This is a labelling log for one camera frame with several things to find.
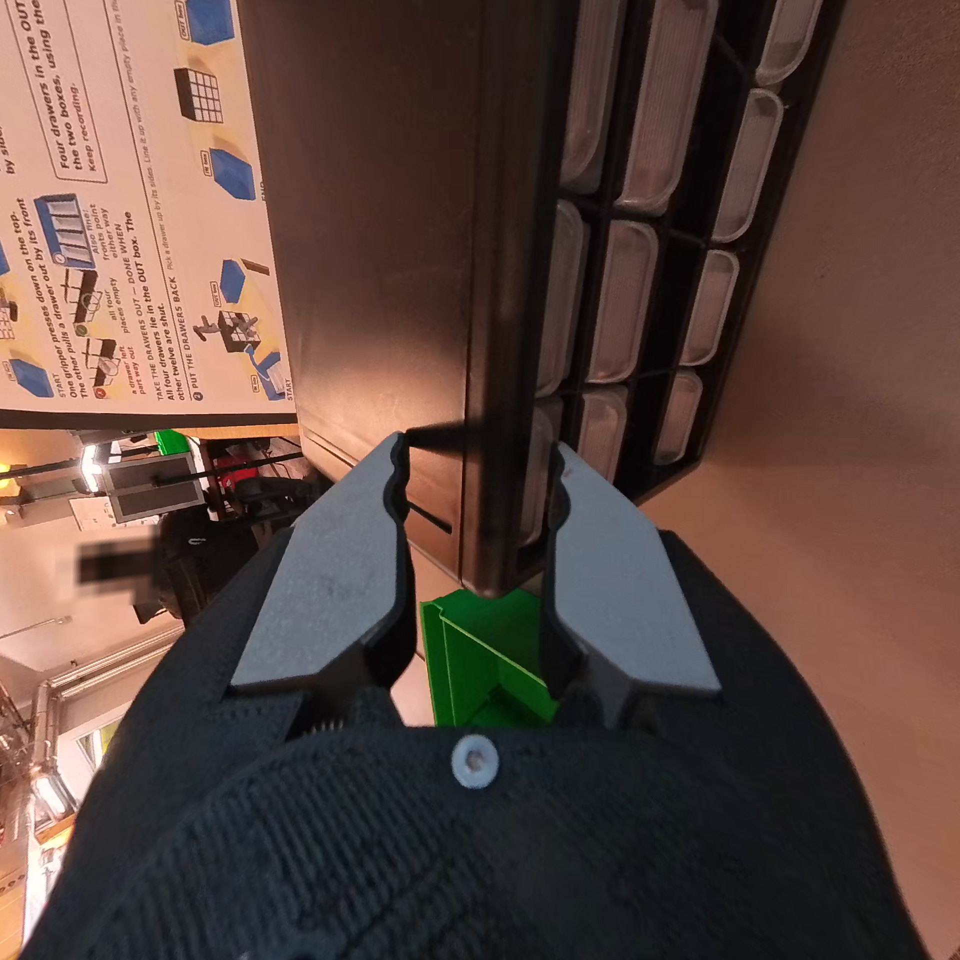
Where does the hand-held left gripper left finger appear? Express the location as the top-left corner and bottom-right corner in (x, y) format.
(228, 431), (417, 695)

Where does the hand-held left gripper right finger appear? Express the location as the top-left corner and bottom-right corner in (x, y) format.
(541, 442), (723, 729)

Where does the green plastic bin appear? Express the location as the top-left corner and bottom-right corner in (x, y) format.
(418, 587), (560, 729)

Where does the black drawer cabinet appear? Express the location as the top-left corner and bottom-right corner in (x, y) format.
(236, 0), (849, 600)

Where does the grey rectangular panel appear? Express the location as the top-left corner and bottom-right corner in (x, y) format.
(97, 452), (205, 526)

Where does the printed instruction poster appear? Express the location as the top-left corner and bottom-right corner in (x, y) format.
(0, 0), (297, 432)

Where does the silver ventilation duct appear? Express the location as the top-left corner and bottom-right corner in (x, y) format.
(0, 675), (95, 834)

